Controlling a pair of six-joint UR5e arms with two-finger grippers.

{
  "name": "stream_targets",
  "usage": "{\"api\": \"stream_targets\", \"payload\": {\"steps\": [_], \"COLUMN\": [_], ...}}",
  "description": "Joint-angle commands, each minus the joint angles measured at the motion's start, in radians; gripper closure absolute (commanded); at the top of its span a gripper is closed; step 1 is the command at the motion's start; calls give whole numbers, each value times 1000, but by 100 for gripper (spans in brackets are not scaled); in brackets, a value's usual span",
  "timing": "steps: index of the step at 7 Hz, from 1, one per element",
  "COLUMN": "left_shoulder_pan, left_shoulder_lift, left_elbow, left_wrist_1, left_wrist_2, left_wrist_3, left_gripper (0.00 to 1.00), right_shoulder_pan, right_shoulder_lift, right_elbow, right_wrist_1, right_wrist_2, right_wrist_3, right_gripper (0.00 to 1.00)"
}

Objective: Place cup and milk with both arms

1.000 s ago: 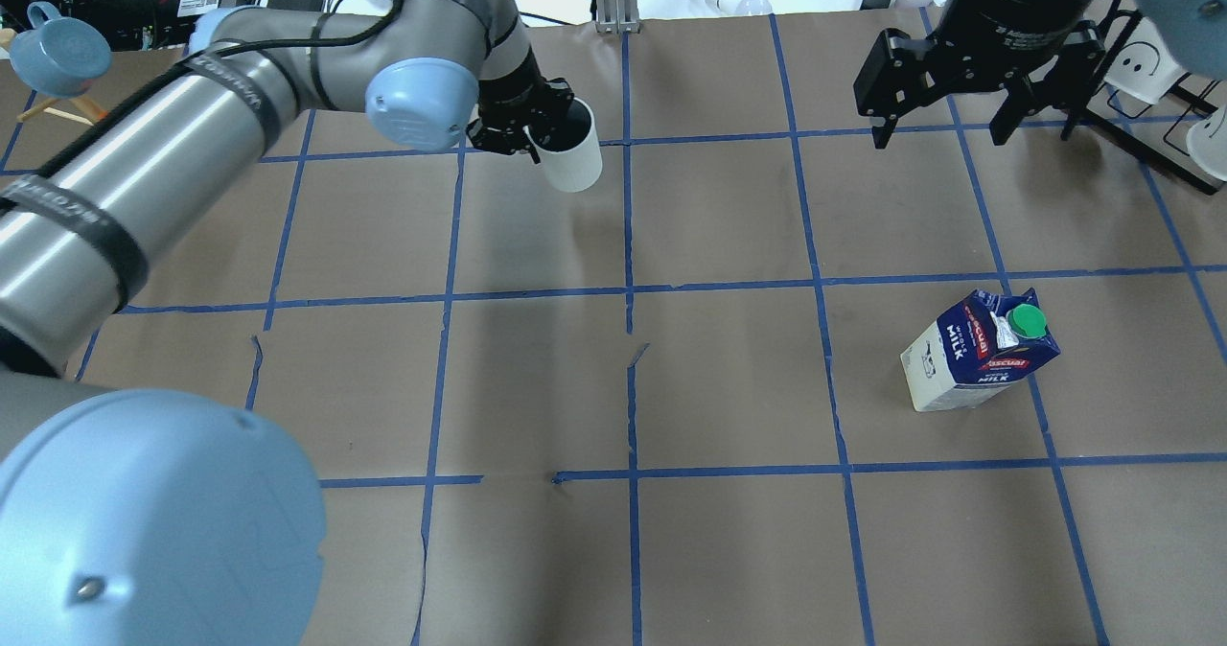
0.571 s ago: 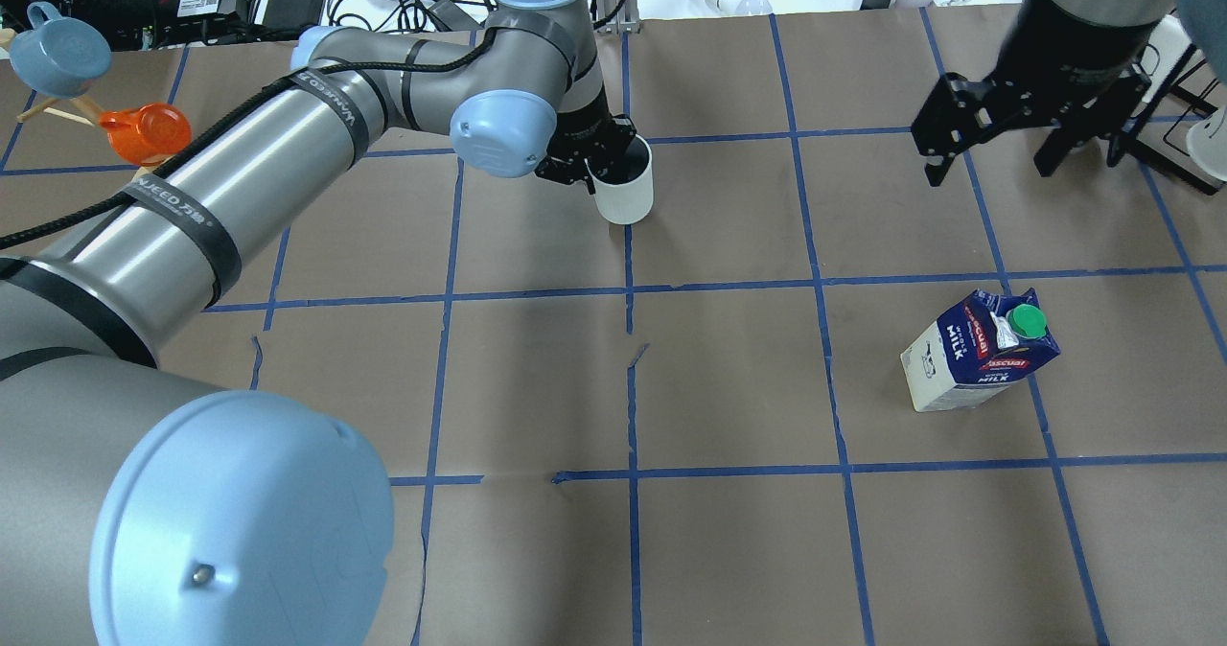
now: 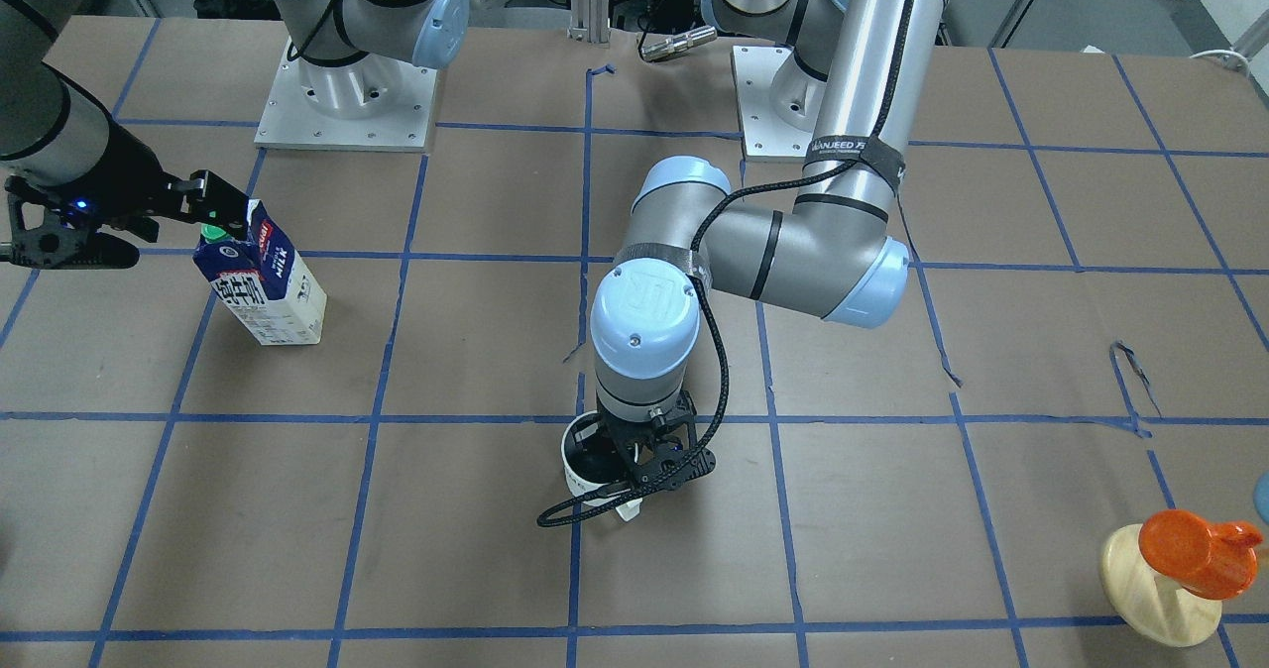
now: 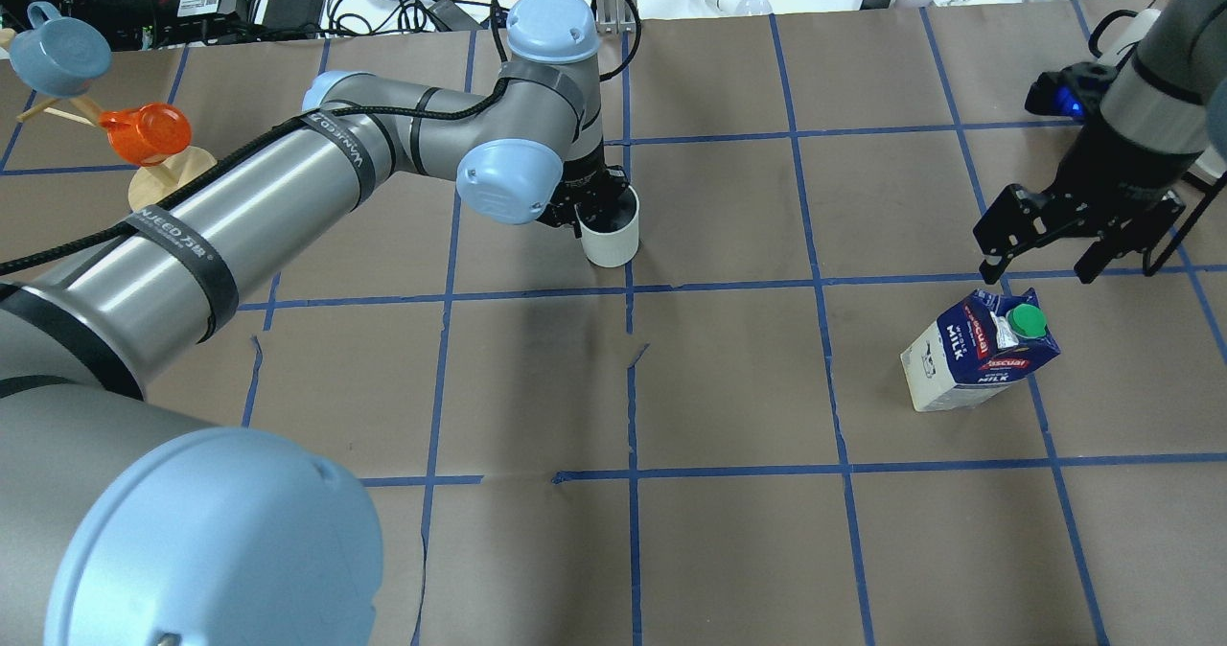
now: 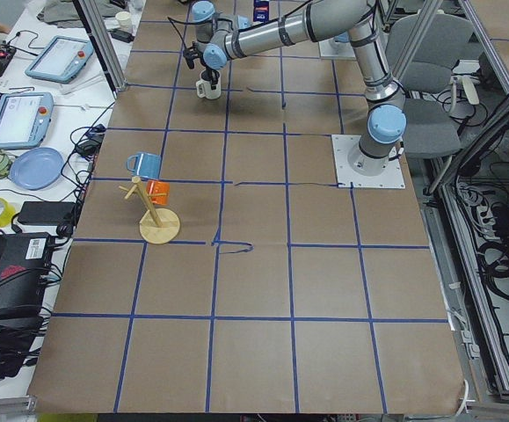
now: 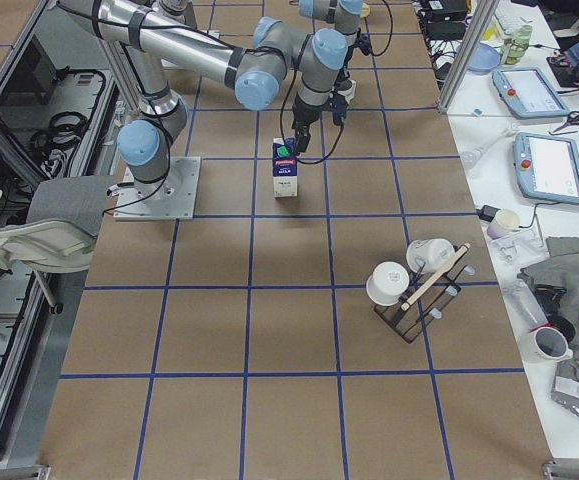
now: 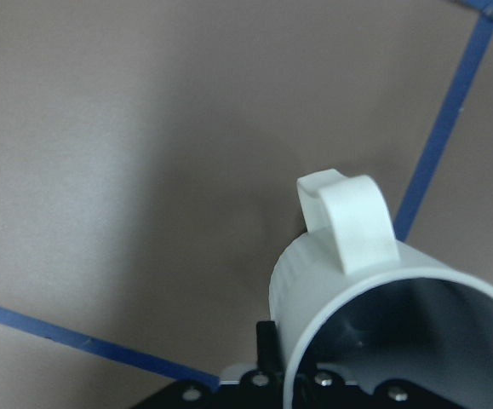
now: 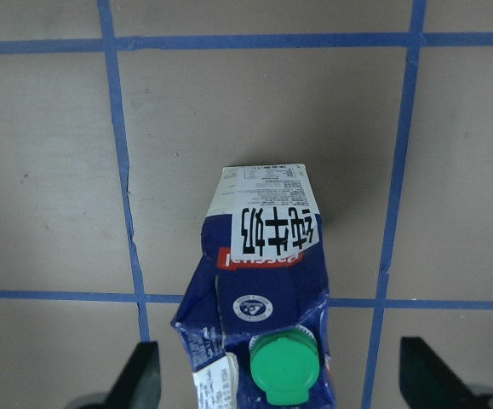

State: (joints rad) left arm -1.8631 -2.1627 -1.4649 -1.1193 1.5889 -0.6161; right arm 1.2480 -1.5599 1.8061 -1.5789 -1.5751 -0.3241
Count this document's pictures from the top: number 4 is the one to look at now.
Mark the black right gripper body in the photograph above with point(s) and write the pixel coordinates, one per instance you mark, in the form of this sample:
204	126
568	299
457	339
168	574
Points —
1123	182

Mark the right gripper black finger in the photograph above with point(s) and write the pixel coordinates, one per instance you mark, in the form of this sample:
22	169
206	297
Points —
1109	244
999	246

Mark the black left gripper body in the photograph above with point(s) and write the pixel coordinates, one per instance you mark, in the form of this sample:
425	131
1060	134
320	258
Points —
582	184

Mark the white mug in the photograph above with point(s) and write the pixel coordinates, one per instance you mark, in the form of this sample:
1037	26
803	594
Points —
613	239

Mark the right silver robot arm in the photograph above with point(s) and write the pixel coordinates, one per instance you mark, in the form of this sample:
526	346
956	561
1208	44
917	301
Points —
1185	46

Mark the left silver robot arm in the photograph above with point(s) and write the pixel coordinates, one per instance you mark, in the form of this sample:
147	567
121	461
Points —
126	523

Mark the blue white milk carton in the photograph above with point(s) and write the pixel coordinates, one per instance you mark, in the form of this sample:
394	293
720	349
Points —
976	349

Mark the wooden mug tree stand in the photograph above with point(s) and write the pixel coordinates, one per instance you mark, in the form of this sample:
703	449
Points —
148	184

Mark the orange mug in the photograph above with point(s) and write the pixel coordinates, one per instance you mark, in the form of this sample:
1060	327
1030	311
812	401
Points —
147	135

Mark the black computer box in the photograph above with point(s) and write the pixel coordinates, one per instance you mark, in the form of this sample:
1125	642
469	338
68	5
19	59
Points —
152	24

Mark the blue mug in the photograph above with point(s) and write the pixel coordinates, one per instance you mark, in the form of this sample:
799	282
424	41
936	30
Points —
59	56

